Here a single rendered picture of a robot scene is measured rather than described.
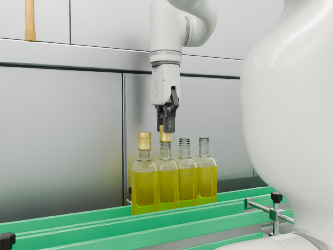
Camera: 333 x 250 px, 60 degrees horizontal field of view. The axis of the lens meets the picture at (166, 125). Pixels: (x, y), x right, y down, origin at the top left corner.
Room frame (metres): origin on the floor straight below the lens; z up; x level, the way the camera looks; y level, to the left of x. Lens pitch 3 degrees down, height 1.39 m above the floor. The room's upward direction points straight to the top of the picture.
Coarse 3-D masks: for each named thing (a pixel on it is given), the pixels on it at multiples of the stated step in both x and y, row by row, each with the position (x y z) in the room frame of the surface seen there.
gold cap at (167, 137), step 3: (159, 126) 0.75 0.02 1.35; (162, 126) 0.74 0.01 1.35; (162, 129) 0.74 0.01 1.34; (162, 132) 0.74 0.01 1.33; (162, 135) 0.74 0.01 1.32; (165, 135) 0.74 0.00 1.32; (168, 135) 0.74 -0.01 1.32; (171, 135) 0.75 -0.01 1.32; (162, 138) 0.74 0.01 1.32; (165, 138) 0.74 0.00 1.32; (168, 138) 0.74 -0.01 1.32; (171, 138) 0.75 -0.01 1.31; (159, 141) 0.75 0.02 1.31; (162, 141) 0.74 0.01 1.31; (165, 141) 0.74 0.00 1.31; (168, 141) 0.74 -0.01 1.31; (171, 141) 0.75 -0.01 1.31
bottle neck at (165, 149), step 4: (160, 144) 0.75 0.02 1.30; (164, 144) 0.74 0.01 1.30; (168, 144) 0.74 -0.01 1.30; (164, 148) 0.74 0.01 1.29; (168, 148) 0.74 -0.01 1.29; (164, 152) 0.74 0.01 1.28; (168, 152) 0.74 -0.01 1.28; (160, 156) 0.75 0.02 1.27; (164, 156) 0.74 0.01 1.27; (168, 156) 0.74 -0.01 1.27
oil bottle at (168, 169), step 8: (160, 160) 0.74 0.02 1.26; (168, 160) 0.74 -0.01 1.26; (160, 168) 0.72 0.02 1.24; (168, 168) 0.73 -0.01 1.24; (176, 168) 0.74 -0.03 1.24; (160, 176) 0.72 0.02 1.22; (168, 176) 0.73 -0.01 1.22; (176, 176) 0.74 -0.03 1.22; (160, 184) 0.72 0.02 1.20; (168, 184) 0.73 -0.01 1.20; (176, 184) 0.74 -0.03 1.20; (160, 192) 0.72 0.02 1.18; (168, 192) 0.73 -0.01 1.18; (176, 192) 0.74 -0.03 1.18; (160, 200) 0.72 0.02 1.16; (168, 200) 0.73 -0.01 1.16; (176, 200) 0.74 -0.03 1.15; (160, 208) 0.72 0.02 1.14; (168, 208) 0.73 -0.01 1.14; (176, 208) 0.74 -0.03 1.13
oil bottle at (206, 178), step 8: (200, 160) 0.78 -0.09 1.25; (208, 160) 0.78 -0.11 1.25; (200, 168) 0.77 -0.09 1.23; (208, 168) 0.78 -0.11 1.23; (216, 168) 0.79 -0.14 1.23; (200, 176) 0.77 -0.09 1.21; (208, 176) 0.78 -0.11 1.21; (216, 176) 0.79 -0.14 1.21; (200, 184) 0.77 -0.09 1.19; (208, 184) 0.78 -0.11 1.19; (216, 184) 0.79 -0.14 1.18; (200, 192) 0.77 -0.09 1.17; (208, 192) 0.78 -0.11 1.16; (216, 192) 0.79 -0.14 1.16; (200, 200) 0.77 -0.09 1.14; (208, 200) 0.78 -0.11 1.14; (216, 200) 0.79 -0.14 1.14
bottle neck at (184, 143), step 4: (180, 140) 0.77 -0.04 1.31; (184, 140) 0.77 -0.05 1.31; (188, 140) 0.77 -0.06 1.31; (180, 144) 0.77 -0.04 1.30; (184, 144) 0.77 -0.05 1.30; (188, 144) 0.77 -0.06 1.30; (180, 148) 0.77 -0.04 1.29; (184, 148) 0.77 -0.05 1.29; (188, 148) 0.77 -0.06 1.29; (180, 152) 0.77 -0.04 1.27; (184, 152) 0.77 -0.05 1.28; (188, 152) 0.77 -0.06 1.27; (184, 156) 0.77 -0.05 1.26; (188, 156) 0.77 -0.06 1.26
